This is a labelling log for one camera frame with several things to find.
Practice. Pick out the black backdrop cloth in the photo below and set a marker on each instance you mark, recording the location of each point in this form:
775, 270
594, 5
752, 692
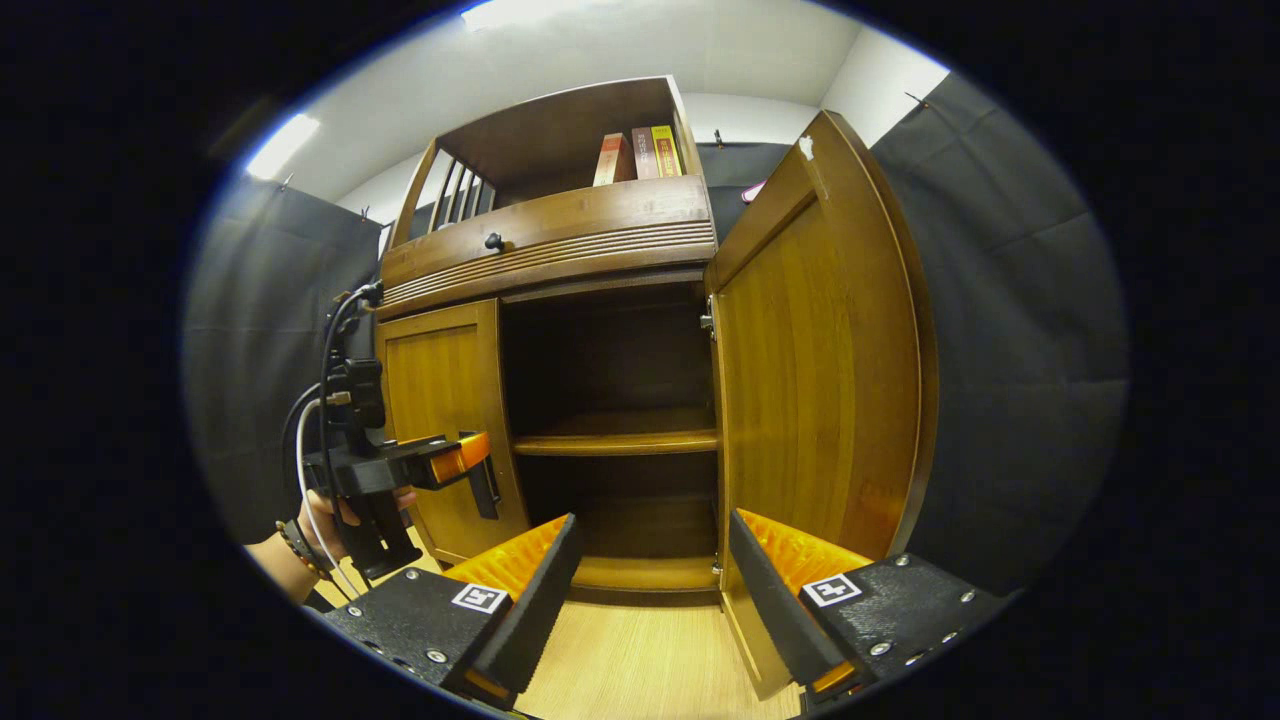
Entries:
1000, 350

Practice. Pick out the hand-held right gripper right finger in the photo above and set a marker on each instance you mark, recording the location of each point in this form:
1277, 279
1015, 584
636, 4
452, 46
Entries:
780, 620

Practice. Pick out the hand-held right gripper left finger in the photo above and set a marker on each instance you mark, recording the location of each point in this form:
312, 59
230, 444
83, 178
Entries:
535, 620

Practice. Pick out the wooden cabinet door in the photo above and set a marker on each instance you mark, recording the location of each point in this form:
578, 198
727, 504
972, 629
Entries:
440, 380
820, 380

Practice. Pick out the wooden inner shelf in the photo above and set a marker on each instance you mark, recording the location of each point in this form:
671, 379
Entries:
615, 442

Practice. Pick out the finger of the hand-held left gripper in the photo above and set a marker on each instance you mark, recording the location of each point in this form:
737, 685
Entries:
455, 460

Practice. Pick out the dark brown slim book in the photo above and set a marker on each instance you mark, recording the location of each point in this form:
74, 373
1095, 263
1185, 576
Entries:
645, 153

